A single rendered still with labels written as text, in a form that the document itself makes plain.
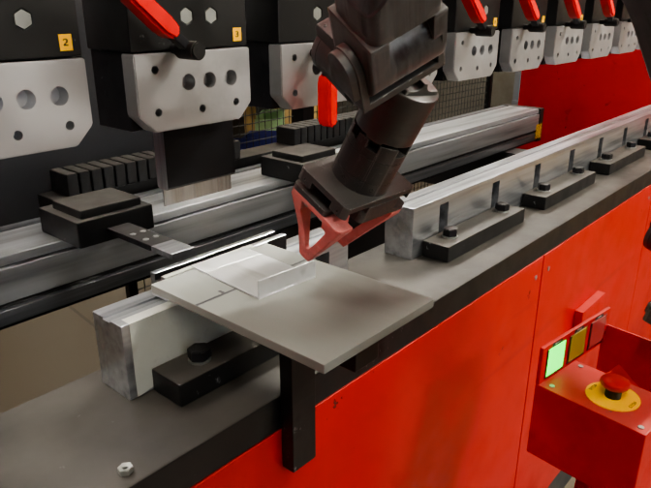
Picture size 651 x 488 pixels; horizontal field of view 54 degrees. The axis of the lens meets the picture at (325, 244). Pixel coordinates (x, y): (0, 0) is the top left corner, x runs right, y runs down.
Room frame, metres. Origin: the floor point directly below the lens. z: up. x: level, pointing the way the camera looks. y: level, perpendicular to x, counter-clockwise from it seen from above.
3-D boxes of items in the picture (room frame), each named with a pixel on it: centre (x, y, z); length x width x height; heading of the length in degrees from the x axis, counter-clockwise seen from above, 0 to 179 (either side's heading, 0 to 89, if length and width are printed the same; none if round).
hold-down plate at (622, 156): (1.76, -0.82, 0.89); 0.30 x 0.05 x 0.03; 139
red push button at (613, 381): (0.77, -0.40, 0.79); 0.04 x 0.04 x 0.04
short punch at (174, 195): (0.75, 0.15, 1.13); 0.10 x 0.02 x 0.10; 139
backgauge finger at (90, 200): (0.85, 0.28, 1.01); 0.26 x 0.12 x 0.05; 49
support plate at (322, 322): (0.65, 0.04, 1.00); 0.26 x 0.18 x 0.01; 49
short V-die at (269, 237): (0.77, 0.13, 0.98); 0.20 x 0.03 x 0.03; 139
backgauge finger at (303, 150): (1.18, -0.01, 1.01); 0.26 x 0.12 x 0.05; 49
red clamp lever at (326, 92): (0.82, 0.00, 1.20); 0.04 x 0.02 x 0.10; 49
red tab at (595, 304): (1.41, -0.64, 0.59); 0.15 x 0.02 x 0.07; 139
